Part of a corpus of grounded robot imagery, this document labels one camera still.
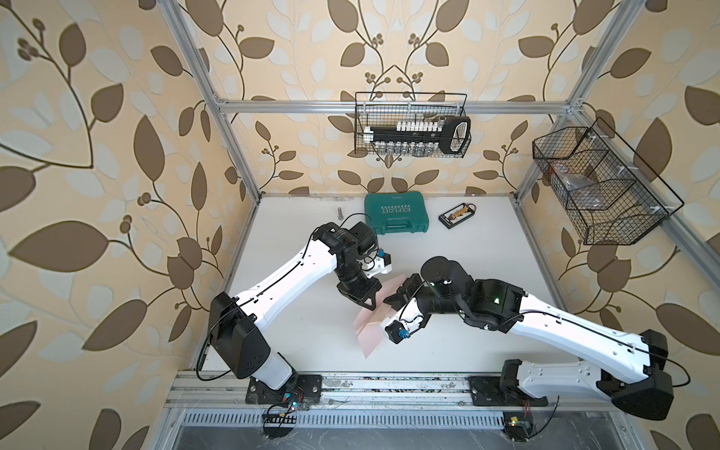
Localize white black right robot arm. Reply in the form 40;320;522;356
384;256;674;421

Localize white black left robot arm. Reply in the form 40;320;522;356
202;222;392;393

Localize green plastic tool case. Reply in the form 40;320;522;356
364;192;429;236

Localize black socket set holder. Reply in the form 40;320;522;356
359;116;472;158

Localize plastic bag in basket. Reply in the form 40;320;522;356
554;166;606;211

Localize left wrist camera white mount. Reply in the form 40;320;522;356
366;249;392;277

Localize black wire basket back wall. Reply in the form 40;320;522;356
354;91;472;159

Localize black wire basket wall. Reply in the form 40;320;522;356
532;116;684;246
354;91;472;159

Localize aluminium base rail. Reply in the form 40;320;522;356
166;372;619;433

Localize black wire basket right wall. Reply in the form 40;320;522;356
532;116;684;246

